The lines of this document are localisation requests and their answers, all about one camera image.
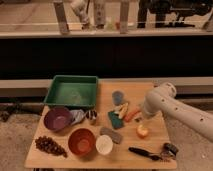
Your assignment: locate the silver fork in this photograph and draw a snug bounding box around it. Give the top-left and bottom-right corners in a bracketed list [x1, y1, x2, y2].
[134, 115, 143, 122]

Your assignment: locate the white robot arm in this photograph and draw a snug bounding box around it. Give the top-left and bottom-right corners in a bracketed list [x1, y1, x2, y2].
[140, 82, 213, 142]

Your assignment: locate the white paper cup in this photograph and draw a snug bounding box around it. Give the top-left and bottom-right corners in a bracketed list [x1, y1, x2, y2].
[95, 135, 113, 155]

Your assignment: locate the yellow banana toy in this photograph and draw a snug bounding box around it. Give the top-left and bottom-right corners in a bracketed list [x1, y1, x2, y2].
[114, 103, 129, 119]

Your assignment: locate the orange carrot toy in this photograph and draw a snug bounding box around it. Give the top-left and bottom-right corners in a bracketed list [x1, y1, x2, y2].
[124, 108, 141, 122]

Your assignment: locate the green scouring pad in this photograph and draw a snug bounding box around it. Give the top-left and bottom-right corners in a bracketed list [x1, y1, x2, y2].
[108, 111, 124, 129]

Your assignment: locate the green plastic tray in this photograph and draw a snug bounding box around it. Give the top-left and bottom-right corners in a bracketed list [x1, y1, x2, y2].
[44, 75, 98, 109]

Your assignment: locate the crumpled grey cloth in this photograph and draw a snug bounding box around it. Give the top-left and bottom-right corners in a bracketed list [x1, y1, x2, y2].
[70, 110, 86, 125]

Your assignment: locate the yellow apple toy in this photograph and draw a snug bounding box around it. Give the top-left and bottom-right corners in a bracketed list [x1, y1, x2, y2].
[136, 124, 149, 138]

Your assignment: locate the purple bowl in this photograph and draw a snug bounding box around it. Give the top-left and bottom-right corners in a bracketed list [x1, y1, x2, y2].
[44, 107, 73, 132]

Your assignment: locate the orange bowl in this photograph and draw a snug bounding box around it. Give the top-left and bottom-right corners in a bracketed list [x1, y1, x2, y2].
[68, 128, 96, 157]

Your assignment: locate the brown grape bunch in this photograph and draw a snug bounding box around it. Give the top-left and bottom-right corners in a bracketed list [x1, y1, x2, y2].
[35, 136, 68, 158]

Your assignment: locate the small black clip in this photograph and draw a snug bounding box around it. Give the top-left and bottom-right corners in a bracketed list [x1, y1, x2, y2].
[161, 143, 179, 160]

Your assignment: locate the black handled brush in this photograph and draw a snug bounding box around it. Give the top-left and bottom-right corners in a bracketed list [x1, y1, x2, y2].
[128, 147, 162, 161]

